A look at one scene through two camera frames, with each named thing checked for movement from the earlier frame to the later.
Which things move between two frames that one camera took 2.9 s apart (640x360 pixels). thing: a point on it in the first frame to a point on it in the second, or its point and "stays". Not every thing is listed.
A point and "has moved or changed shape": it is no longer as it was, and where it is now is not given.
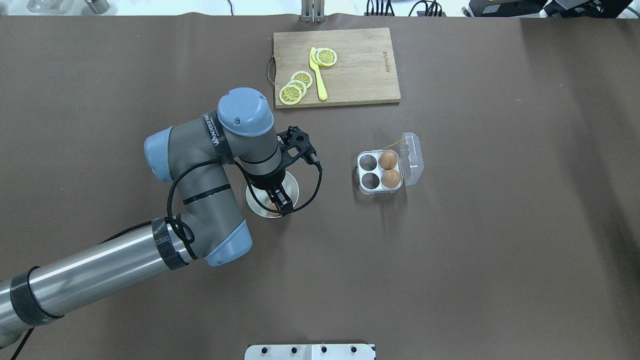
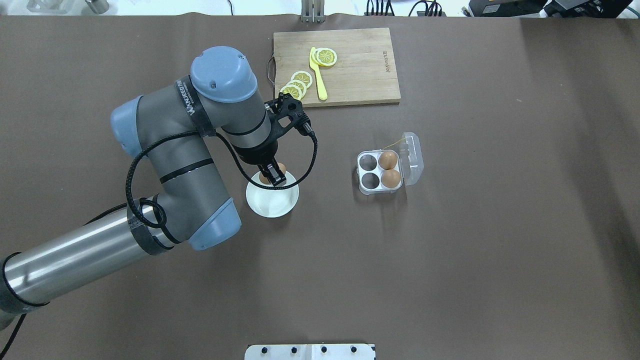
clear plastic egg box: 387,171 stays
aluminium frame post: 313,11 stays
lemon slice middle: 299,84 stays
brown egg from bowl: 272,206 has moved or changed shape
